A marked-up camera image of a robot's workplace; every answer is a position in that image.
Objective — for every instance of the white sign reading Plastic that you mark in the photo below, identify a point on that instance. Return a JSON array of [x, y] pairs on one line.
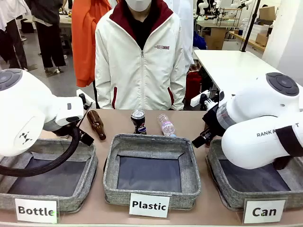
[[149, 205]]

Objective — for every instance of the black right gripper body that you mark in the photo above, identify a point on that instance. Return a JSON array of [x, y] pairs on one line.
[[211, 120]]

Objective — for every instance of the wooden workbench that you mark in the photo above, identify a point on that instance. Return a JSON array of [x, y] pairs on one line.
[[246, 40]]

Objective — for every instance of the grey basket labelled can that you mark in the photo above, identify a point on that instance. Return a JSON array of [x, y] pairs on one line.
[[227, 189]]

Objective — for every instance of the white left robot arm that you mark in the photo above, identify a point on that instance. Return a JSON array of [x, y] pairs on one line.
[[23, 106]]

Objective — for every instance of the orange jacket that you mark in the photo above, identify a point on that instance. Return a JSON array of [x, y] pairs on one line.
[[82, 47]]

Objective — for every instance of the white sign reading Can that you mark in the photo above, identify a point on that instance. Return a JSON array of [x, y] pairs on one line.
[[264, 211]]

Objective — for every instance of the black stand pole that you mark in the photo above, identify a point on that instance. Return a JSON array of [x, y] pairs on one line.
[[249, 28]]

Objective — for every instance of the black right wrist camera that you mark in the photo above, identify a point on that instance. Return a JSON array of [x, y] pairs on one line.
[[208, 100]]

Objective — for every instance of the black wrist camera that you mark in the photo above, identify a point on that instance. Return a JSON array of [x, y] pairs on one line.
[[208, 100], [82, 97]]

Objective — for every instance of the wooden cabinet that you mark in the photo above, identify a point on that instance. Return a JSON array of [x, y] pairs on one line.
[[216, 37]]

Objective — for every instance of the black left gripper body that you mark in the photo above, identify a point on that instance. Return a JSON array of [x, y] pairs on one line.
[[63, 132]]

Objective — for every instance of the brown glass bottle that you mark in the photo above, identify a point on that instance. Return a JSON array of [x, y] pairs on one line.
[[95, 124]]

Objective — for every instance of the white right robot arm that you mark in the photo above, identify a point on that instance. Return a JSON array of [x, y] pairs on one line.
[[255, 106]]

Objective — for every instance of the person in white jacket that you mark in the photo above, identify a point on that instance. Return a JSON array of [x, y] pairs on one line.
[[123, 71]]

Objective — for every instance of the blue cloth item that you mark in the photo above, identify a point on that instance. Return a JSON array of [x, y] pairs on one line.
[[199, 41]]

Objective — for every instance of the white sign reading Bottle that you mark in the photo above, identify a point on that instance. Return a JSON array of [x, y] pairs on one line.
[[36, 210]]

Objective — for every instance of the bystander in white top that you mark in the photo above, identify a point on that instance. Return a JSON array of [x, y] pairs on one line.
[[11, 35]]

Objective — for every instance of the clear plastic water bottle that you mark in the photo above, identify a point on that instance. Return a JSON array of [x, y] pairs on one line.
[[166, 125]]

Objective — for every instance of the grey basket labelled bottle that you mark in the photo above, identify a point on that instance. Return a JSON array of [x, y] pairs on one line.
[[80, 165]]

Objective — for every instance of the bystander in black trousers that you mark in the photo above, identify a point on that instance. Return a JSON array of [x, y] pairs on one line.
[[50, 42]]

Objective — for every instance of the white power strip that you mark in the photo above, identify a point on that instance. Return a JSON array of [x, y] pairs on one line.
[[197, 99]]

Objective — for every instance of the grey basket labelled plastic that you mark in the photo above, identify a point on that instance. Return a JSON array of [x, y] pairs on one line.
[[151, 142]]

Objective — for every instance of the metal frame rack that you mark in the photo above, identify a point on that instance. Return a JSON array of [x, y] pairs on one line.
[[228, 14]]

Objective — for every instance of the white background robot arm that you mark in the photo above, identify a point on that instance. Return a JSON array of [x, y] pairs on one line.
[[204, 6]]

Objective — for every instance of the crushed dark soda can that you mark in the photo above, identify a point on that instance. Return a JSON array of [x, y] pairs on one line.
[[138, 123]]

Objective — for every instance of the large cardboard box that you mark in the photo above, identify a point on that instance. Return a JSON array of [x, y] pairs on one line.
[[267, 13]]

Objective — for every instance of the white face mask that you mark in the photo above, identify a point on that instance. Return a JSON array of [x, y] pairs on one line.
[[138, 4]]

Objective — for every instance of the small cardboard box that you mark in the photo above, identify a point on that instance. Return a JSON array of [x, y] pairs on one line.
[[262, 39]]

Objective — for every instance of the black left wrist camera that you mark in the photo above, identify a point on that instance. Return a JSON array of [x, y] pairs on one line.
[[82, 97]]

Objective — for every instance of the white background table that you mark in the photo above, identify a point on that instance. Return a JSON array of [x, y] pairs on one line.
[[232, 68]]

